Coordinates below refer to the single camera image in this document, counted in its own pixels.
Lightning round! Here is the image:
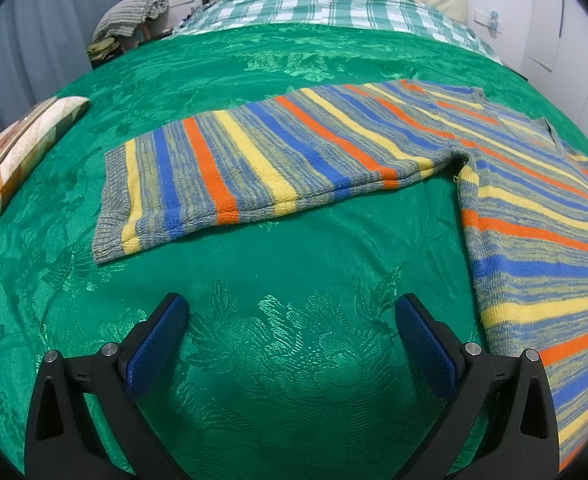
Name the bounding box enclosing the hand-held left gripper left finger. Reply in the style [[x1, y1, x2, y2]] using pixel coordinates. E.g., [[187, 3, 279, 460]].
[[24, 292, 191, 480]]

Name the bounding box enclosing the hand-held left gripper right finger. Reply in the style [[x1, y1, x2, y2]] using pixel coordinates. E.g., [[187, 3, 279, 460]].
[[394, 294, 561, 480]]

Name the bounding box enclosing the striped knit sweater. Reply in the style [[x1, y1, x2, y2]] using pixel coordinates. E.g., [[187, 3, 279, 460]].
[[92, 79, 588, 471]]

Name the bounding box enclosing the patchwork pillow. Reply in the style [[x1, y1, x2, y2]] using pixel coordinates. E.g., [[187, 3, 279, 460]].
[[0, 96, 91, 256]]

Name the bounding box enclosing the smartphone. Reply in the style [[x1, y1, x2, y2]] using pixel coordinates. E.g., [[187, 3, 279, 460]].
[[0, 97, 57, 170]]

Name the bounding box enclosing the green floral bedspread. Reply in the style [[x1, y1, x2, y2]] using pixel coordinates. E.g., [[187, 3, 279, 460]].
[[0, 22, 588, 480]]

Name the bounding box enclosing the pale blue curtain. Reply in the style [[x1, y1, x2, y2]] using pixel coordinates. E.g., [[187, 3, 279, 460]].
[[0, 0, 135, 146]]

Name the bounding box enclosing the grey checkered cloth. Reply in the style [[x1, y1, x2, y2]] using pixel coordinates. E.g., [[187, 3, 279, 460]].
[[92, 0, 170, 43]]

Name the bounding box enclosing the white wardrobe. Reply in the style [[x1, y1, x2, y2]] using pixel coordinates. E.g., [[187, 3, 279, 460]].
[[521, 0, 588, 126]]

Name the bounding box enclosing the green white plaid sheet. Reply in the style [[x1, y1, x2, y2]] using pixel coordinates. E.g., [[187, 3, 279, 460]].
[[174, 0, 504, 66]]

